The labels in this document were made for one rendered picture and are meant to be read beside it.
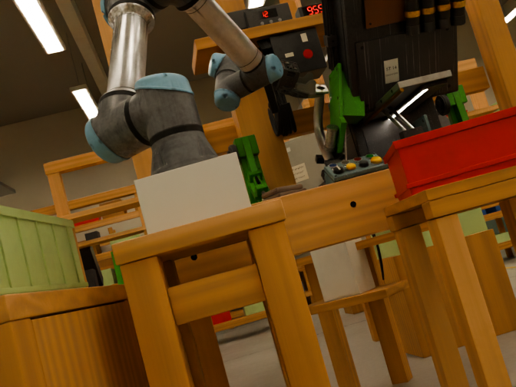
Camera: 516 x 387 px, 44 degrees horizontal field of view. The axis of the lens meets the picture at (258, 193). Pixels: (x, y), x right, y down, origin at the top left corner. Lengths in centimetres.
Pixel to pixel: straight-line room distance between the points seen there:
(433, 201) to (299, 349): 40
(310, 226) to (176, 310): 54
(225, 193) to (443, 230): 44
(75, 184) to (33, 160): 88
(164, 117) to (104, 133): 16
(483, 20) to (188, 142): 162
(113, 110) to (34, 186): 1093
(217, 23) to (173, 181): 62
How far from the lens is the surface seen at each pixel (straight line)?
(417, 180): 140
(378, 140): 214
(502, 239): 980
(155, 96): 135
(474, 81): 267
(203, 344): 158
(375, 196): 167
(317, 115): 210
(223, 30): 175
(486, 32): 267
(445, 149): 141
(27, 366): 93
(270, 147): 226
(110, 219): 882
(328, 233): 162
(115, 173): 1212
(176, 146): 130
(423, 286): 153
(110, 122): 142
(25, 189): 1238
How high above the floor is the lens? 72
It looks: 7 degrees up
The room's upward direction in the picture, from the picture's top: 16 degrees counter-clockwise
